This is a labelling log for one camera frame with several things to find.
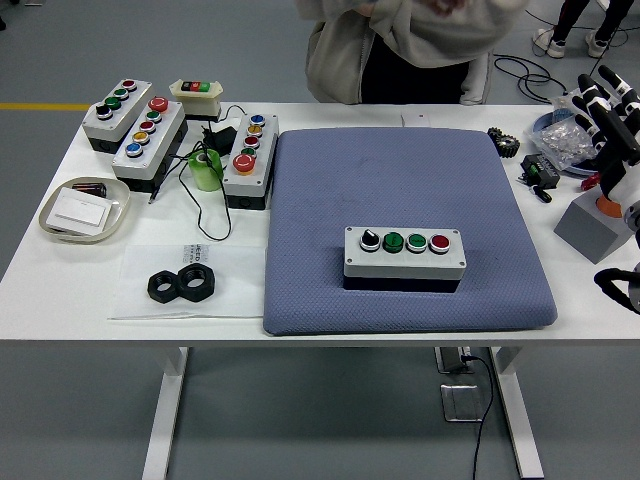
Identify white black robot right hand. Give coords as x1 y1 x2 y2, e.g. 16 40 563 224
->
571 64 640 211

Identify grey four-button control box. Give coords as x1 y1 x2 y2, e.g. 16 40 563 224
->
342 225 468 294

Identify slim grey five-button box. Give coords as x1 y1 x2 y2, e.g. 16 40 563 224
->
222 112 281 211

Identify large grey five-button box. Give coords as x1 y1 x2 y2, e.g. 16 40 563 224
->
110 95 190 194

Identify clear bag of metal parts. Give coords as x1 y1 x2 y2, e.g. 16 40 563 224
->
524 119 601 171

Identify orange cylinder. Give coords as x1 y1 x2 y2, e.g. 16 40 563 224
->
597 194 624 219

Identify black module green terminals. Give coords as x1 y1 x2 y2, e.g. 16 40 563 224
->
519 153 564 190

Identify black metal gear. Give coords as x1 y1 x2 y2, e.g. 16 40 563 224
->
487 126 521 159

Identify person in white shoes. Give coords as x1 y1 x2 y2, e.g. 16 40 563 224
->
531 0 635 60

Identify blue-grey quilted mat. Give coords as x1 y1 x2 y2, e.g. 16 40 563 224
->
263 127 559 337

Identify white table leg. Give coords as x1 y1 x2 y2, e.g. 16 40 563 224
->
142 346 190 480
488 346 545 480

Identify metal floor socket box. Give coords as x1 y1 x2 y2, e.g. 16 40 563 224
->
439 382 494 424

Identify black power adapter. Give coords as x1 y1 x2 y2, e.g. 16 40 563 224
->
202 124 240 154

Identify clear plastic bag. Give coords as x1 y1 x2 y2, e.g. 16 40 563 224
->
108 243 269 320

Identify green tape roll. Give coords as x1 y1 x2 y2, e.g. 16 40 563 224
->
188 148 224 192

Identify black hex nut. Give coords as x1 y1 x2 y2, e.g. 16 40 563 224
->
147 269 182 302
178 263 217 301

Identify grey box with black knob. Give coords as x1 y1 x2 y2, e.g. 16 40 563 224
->
82 78 154 154

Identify white rounded tray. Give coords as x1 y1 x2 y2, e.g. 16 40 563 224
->
38 175 132 245

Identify dark battery pack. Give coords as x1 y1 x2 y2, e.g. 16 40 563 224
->
72 181 110 199

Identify black floor cables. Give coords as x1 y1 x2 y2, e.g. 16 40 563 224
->
492 0 640 104

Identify black floor power cable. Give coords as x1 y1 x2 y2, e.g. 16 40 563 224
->
462 353 496 480

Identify thin black cord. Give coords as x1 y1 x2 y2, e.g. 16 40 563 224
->
148 103 246 240

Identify cream red-green switch box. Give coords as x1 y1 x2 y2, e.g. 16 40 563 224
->
170 78 225 121

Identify white wall switch panel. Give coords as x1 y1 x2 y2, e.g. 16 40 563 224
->
48 192 114 230

